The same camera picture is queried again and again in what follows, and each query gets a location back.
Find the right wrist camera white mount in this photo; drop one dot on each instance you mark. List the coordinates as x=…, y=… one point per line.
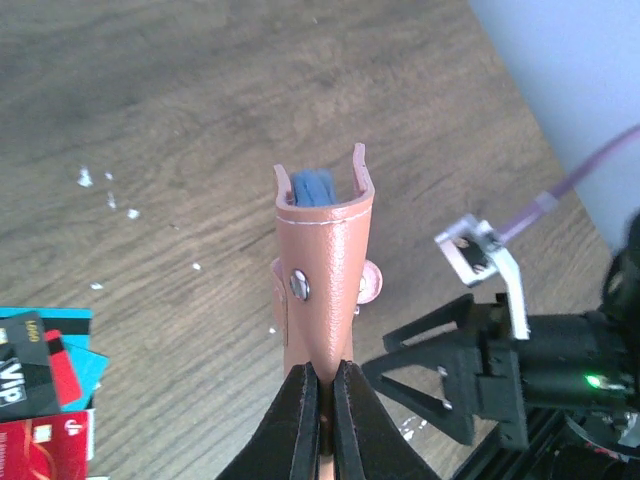
x=476, y=252

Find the teal card front pile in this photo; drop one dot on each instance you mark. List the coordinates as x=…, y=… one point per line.
x=74, y=325

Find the red gold logo card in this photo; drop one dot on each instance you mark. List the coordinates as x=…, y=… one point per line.
x=52, y=447

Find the pink leather card holder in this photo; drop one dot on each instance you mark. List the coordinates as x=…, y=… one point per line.
x=322, y=275

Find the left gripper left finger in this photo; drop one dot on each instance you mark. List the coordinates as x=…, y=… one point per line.
x=285, y=445

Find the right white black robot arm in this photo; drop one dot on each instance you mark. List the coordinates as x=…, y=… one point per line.
x=563, y=446

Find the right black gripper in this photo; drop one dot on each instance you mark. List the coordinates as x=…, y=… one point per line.
x=578, y=363

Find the black red striped card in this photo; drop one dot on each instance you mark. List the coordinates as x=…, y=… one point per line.
x=37, y=376

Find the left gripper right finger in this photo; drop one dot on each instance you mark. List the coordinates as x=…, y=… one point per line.
x=367, y=444

